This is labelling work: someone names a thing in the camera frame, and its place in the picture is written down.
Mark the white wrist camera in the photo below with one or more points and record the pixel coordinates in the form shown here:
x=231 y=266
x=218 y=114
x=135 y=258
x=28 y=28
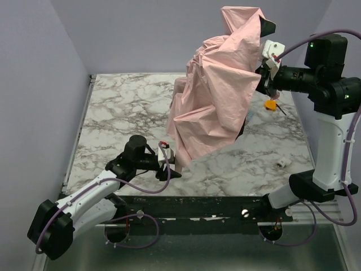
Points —
x=164 y=151
x=270 y=50

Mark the white tissue packet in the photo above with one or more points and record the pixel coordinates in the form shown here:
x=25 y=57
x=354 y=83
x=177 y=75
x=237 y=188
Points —
x=249 y=116

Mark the orange tape measure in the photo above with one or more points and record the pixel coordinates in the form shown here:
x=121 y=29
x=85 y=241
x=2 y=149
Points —
x=270 y=105

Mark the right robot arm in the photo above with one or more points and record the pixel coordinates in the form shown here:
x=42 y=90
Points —
x=336 y=102

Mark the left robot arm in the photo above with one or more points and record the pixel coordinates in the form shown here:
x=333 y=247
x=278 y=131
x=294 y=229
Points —
x=56 y=224

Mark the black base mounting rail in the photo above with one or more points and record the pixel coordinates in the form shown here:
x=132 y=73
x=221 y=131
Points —
x=195 y=215

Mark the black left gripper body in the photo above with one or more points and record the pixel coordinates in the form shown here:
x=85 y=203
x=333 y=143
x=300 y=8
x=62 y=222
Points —
x=162 y=173

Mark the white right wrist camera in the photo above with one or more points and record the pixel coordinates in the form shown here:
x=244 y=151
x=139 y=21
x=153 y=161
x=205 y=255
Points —
x=270 y=50

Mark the pink folding umbrella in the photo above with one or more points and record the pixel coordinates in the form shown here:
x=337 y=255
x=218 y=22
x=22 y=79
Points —
x=211 y=101

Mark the small white cylinder object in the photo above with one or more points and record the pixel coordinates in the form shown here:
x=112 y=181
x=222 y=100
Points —
x=281 y=163

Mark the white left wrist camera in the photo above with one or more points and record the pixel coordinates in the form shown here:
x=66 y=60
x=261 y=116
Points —
x=164 y=151

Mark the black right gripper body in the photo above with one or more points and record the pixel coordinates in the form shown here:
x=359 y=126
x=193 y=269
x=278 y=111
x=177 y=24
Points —
x=263 y=79

